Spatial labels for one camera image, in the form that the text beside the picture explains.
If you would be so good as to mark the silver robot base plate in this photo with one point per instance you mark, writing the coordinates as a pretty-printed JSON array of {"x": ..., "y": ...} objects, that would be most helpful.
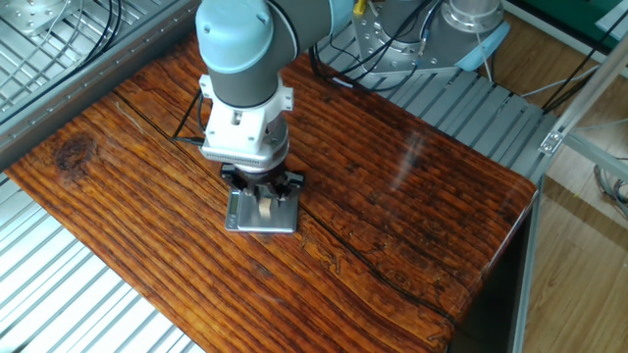
[{"x": 441, "y": 54}]

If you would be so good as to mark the small wooden block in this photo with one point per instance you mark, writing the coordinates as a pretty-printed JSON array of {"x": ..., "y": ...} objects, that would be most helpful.
[{"x": 265, "y": 208}]

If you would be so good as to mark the grey and blue UR5 arm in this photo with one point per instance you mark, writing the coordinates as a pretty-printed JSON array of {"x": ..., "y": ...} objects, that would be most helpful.
[{"x": 235, "y": 34}]

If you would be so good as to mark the glossy wood-grain board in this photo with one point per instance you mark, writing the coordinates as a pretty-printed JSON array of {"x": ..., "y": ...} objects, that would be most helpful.
[{"x": 147, "y": 255}]

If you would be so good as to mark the silver digital pocket scale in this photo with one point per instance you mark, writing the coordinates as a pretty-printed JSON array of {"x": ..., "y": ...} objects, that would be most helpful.
[{"x": 282, "y": 219}]

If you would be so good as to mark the aluminium frame crossbar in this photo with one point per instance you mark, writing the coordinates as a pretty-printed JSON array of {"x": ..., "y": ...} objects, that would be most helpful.
[{"x": 598, "y": 154}]

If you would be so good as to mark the green panel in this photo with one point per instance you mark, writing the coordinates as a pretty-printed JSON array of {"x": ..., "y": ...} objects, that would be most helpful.
[{"x": 564, "y": 12}]

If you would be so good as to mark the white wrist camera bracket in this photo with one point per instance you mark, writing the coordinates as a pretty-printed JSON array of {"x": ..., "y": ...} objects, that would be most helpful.
[{"x": 235, "y": 132}]

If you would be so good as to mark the silver mounting plate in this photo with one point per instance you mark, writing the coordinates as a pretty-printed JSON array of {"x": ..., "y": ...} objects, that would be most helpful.
[{"x": 29, "y": 17}]

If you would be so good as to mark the yellow connector tag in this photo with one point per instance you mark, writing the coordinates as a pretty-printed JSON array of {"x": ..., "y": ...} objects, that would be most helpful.
[{"x": 360, "y": 7}]

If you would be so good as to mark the silver ribbed wrist camera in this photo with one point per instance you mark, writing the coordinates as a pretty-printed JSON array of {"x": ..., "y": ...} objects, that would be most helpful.
[{"x": 245, "y": 159}]

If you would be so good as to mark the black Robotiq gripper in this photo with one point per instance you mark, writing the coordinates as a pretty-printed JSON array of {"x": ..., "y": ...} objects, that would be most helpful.
[{"x": 260, "y": 181}]

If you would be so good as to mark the aluminium frame post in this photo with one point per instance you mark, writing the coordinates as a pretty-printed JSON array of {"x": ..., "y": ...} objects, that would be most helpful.
[{"x": 589, "y": 93}]

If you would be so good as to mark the silver corner bracket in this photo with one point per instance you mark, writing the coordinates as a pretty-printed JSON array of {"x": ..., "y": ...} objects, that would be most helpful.
[{"x": 552, "y": 142}]

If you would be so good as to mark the grey aluminium beam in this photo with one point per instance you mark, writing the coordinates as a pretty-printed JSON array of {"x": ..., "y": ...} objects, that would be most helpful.
[{"x": 98, "y": 78}]

